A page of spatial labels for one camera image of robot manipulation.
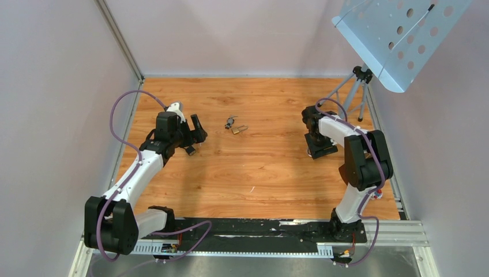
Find purple cable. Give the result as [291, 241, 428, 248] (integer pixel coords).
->
[95, 90, 169, 263]
[315, 98, 386, 200]

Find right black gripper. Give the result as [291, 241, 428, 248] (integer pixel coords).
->
[304, 133, 337, 160]

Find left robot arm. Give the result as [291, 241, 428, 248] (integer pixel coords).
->
[84, 111, 208, 255]

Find light blue music stand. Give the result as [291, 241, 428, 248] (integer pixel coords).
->
[332, 0, 471, 93]

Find black cable lock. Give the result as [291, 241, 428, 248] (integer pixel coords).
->
[185, 145, 197, 156]

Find small red white bottle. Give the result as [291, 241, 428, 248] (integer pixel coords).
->
[371, 189, 383, 200]

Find grey stand tripod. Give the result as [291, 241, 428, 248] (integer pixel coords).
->
[327, 63, 373, 122]

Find small brass padlock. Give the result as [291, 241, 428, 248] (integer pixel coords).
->
[231, 125, 249, 134]

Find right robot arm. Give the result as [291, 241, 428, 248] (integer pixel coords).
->
[302, 106, 393, 241]

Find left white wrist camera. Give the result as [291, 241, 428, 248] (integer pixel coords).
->
[165, 101, 186, 123]

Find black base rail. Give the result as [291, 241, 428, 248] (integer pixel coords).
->
[91, 216, 428, 264]

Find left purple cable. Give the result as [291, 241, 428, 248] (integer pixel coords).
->
[95, 90, 169, 263]

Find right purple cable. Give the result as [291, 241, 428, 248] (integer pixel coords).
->
[315, 98, 386, 200]

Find small padlock keys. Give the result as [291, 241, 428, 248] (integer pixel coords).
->
[224, 115, 236, 129]

